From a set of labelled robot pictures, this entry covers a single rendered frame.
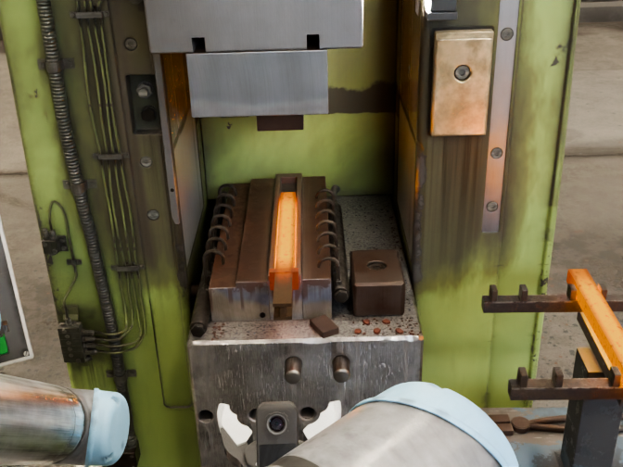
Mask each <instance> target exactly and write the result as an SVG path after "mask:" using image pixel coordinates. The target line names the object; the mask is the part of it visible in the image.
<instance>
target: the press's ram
mask: <svg viewBox="0 0 623 467"><path fill-rule="evenodd" d="M144 4H145V12H146V26H147V35H148V42H149V50H150V53H151V54H172V53H194V51H195V49H196V47H197V44H198V42H199V39H200V38H201V37H205V48H206V52H240V51H273V50H307V34H319V45H320V49H341V48H361V47H362V46H363V0H144Z"/></svg>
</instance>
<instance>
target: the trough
mask: <svg viewBox="0 0 623 467"><path fill-rule="evenodd" d="M297 183H298V177H282V178H281V179H280V193H279V207H278V220H277V234H278V222H279V208H280V195H281V193H287V192H296V227H297ZM277 234H276V246H277ZM294 268H296V228H295V257H294Z"/></svg>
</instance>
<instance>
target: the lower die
mask: <svg viewBox="0 0 623 467"><path fill-rule="evenodd" d="M282 177H298V183H297V227H296V268H299V290H293V309H292V320H296V319H313V318H316V317H319V316H322V315H326V316H327V317H328V318H329V319H332V284H331V264H330V260H325V261H324V262H323V263H322V264H321V268H317V263H318V261H319V260H320V259H321V258H323V257H327V256H328V257H330V248H329V247H325V248H323V249H322V250H321V252H320V255H317V254H316V251H317V249H318V247H319V246H320V245H322V244H327V243H328V244H329V234H327V235H323V236H322V237H321V238H320V242H316V238H317V236H318V234H320V233H321V232H325V231H328V223H324V224H322V225H321V226H320V228H319V231H316V225H317V224H318V222H319V221H322V220H328V216H327V212H323V213H322V214H320V216H319V219H318V220H317V219H315V216H316V214H317V212H318V211H319V210H321V209H324V208H327V202H322V203H321V204H320V205H319V208H315V205H316V203H317V202H318V201H319V200H320V199H323V198H326V192H322V193H321V194H319V196H318V199H316V198H315V194H316V193H317V192H318V191H319V190H320V189H324V188H326V183H325V176H311V177H302V173H282V174H276V176H275V178H273V179H251V182H250V183H230V184H231V185H233V186H234V187H235V188H236V191H237V196H234V190H233V189H232V188H230V187H229V191H228V194H230V195H231V196H233V197H234V199H235V206H234V207H233V204H232V200H231V198H229V197H227V200H226V204H228V205H230V206H231V207H232V209H233V211H234V217H233V218H231V215H230V210H229V208H227V207H225V210H224V214H225V215H227V216H228V217H229V218H230V219H231V221H232V226H231V227H228V221H227V219H225V218H223V219H222V226H224V227H226V228H227V229H228V231H229V234H230V239H228V240H226V233H225V231H224V230H223V229H221V231H220V236H219V237H221V238H222V239H224V240H225V242H226V244H227V247H228V249H227V250H225V251H224V249H223V243H222V242H220V241H218V245H217V249H218V250H220V251H221V252H222V253H223V254H224V257H225V264H223V265H222V259H221V257H220V255H218V254H216V255H215V259H214V263H213V268H212V273H211V277H210V286H209V293H210V312H211V320H212V321H213V322H229V321H265V320H273V310H274V307H273V290H270V274H269V269H274V262H275V248H276V234H277V220H278V207H279V193H280V179H281V178H282ZM262 312H264V313H265V315H266V316H265V317H264V318H261V317H260V313H262Z"/></svg>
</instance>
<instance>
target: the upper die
mask: <svg viewBox="0 0 623 467"><path fill-rule="evenodd" d="M185 58H186V67H187V77H188V86H189V95H190V105H191V114H192V118H209V117H244V116H278V115H312V114H328V63H327V49H320V45H319V34H307V50H273V51H240V52H206V48H205V37H201V38H200V39H199V42H198V44H197V47H196V49H195V51H194V53H186V54H185Z"/></svg>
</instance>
